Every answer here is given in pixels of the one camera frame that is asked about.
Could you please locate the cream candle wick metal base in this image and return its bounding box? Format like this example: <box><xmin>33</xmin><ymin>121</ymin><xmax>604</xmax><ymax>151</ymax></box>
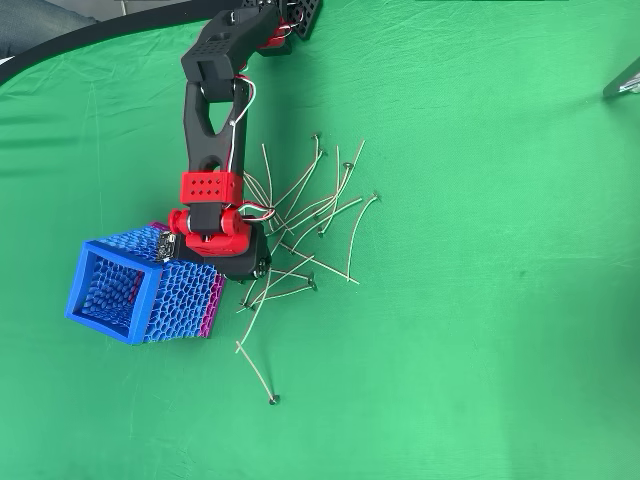
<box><xmin>234</xmin><ymin>342</ymin><xmax>279</xmax><ymax>404</ymax></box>
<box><xmin>244</xmin><ymin>174</ymin><xmax>284</xmax><ymax>231</ymax></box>
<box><xmin>243</xmin><ymin>172</ymin><xmax>296</xmax><ymax>236</ymax></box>
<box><xmin>234</xmin><ymin>269</ymin><xmax>274</xmax><ymax>355</ymax></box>
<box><xmin>244</xmin><ymin>252</ymin><xmax>315</xmax><ymax>310</ymax></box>
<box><xmin>264</xmin><ymin>196</ymin><xmax>365</xmax><ymax>232</ymax></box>
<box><xmin>345</xmin><ymin>191</ymin><xmax>382</xmax><ymax>284</ymax></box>
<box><xmin>260</xmin><ymin>142</ymin><xmax>280</xmax><ymax>234</ymax></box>
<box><xmin>287</xmin><ymin>246</ymin><xmax>361</xmax><ymax>286</ymax></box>
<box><xmin>310</xmin><ymin>160</ymin><xmax>353</xmax><ymax>221</ymax></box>
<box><xmin>289</xmin><ymin>139</ymin><xmax>367</xmax><ymax>254</ymax></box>
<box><xmin>316</xmin><ymin>144</ymin><xmax>342</xmax><ymax>237</ymax></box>
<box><xmin>234</xmin><ymin>282</ymin><xmax>318</xmax><ymax>314</ymax></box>
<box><xmin>239</xmin><ymin>244</ymin><xmax>296</xmax><ymax>307</ymax></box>
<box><xmin>284</xmin><ymin>148</ymin><xmax>329</xmax><ymax>221</ymax></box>
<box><xmin>269</xmin><ymin>131</ymin><xmax>322</xmax><ymax>219</ymax></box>
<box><xmin>269</xmin><ymin>267</ymin><xmax>315</xmax><ymax>282</ymax></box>

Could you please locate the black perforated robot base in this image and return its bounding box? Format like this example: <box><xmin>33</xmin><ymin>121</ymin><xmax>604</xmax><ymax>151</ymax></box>
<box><xmin>277</xmin><ymin>0</ymin><xmax>324</xmax><ymax>41</ymax></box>

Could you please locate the blue magenta lattice basket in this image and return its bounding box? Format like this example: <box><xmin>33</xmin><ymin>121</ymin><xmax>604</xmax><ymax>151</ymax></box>
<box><xmin>63</xmin><ymin>221</ymin><xmax>227</xmax><ymax>347</ymax></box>

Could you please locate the green cloth with black rim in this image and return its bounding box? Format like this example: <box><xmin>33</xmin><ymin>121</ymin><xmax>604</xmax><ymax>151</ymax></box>
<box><xmin>0</xmin><ymin>0</ymin><xmax>640</xmax><ymax>480</ymax></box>

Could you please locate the dark grey fabric seat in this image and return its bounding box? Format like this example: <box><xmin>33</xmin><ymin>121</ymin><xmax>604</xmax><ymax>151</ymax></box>
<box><xmin>0</xmin><ymin>0</ymin><xmax>99</xmax><ymax>57</ymax></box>

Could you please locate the silver metal stand pole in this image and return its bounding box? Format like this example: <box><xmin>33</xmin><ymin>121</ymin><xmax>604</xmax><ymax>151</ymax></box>
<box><xmin>602</xmin><ymin>57</ymin><xmax>640</xmax><ymax>101</ymax></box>

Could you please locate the red white servo cable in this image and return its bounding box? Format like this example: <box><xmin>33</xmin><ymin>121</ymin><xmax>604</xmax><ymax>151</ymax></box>
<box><xmin>227</xmin><ymin>73</ymin><xmax>257</xmax><ymax>174</ymax></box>
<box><xmin>237</xmin><ymin>199</ymin><xmax>278</xmax><ymax>224</ymax></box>

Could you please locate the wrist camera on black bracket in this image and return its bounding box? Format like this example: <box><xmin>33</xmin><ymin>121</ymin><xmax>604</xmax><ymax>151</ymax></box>
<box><xmin>156</xmin><ymin>230</ymin><xmax>179</xmax><ymax>265</ymax></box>

